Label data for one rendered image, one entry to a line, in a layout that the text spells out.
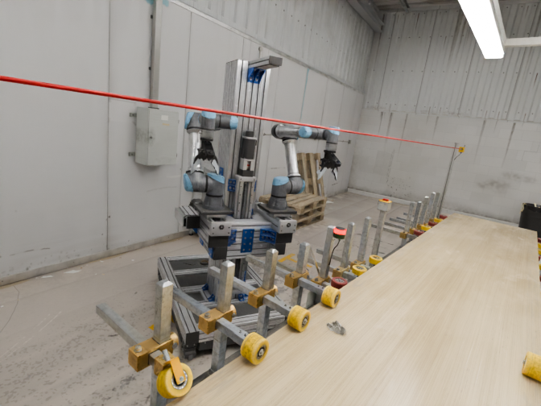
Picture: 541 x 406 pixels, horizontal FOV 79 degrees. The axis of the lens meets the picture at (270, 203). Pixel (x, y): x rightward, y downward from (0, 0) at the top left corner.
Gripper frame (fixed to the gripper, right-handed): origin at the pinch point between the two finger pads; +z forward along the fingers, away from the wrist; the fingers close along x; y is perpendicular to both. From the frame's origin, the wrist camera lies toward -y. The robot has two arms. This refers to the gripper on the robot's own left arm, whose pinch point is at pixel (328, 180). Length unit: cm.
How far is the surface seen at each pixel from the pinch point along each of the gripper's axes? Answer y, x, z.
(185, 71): 249, 45, -82
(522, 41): -24, -133, -112
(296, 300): -58, 52, 48
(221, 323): -83, 99, 36
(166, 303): -89, 118, 22
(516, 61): 291, -695, -240
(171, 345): -89, 116, 36
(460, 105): 370, -652, -139
